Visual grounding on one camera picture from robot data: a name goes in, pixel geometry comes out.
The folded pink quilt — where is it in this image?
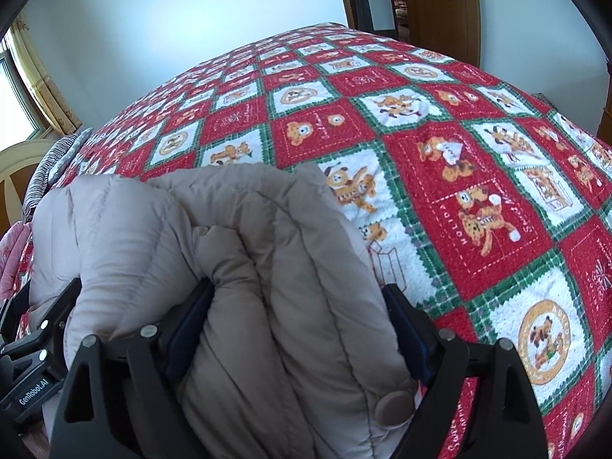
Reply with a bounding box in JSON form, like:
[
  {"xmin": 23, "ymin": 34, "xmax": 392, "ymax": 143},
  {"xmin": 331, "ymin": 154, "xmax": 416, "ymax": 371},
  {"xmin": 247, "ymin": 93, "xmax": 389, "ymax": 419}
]
[{"xmin": 0, "ymin": 222, "xmax": 34, "ymax": 297}]

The cream and brown headboard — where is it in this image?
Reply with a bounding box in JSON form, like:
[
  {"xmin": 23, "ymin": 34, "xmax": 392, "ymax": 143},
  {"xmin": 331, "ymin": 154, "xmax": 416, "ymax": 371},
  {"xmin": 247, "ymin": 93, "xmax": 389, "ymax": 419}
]
[{"xmin": 0, "ymin": 140, "xmax": 58, "ymax": 235}]

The beige puffer jacket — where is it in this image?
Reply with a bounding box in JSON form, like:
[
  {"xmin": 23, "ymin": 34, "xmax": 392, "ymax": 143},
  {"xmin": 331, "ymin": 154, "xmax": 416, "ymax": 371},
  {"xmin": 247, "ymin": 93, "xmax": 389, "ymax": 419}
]
[{"xmin": 29, "ymin": 163, "xmax": 422, "ymax": 459}]

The brown wooden door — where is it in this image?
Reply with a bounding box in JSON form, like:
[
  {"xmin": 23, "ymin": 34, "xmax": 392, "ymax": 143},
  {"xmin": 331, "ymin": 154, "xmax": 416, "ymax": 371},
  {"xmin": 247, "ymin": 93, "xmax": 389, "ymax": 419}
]
[{"xmin": 409, "ymin": 0, "xmax": 481, "ymax": 65}]

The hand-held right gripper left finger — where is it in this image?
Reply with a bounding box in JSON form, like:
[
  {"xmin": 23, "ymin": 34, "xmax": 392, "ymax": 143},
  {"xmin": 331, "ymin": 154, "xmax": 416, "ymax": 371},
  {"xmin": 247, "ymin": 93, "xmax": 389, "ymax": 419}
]
[{"xmin": 50, "ymin": 277, "xmax": 216, "ymax": 459}]

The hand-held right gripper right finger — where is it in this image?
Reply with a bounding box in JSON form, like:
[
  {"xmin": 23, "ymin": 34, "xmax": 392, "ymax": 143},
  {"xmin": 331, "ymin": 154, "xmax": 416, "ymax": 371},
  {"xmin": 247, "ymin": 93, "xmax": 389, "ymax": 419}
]
[{"xmin": 382, "ymin": 284, "xmax": 548, "ymax": 459}]

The window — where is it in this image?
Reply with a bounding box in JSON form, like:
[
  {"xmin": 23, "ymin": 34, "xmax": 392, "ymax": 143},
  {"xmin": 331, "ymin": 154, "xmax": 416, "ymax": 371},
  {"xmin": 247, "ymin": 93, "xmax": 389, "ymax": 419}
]
[{"xmin": 0, "ymin": 48, "xmax": 44, "ymax": 154}]

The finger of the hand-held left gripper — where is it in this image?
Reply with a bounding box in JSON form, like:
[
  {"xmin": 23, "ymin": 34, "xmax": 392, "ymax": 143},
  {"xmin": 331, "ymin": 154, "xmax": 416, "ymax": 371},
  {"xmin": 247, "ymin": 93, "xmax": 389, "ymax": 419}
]
[{"xmin": 0, "ymin": 277, "xmax": 83, "ymax": 346}]

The yellow patterned curtain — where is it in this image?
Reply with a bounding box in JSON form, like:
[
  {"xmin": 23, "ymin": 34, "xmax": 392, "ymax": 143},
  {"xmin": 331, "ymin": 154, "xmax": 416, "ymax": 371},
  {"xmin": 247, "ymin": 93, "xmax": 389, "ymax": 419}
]
[{"xmin": 10, "ymin": 24, "xmax": 82, "ymax": 137}]

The red printed checkered blanket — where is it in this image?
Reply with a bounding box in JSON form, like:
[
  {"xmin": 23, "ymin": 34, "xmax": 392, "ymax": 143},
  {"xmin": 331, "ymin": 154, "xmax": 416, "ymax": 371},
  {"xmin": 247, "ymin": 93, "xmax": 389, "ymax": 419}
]
[{"xmin": 14, "ymin": 21, "xmax": 612, "ymax": 459}]

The grey striped pillow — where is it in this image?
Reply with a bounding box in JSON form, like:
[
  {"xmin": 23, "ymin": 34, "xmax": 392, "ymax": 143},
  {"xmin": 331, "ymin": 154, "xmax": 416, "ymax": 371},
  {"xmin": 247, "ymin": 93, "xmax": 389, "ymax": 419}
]
[{"xmin": 21, "ymin": 128, "xmax": 94, "ymax": 223}]

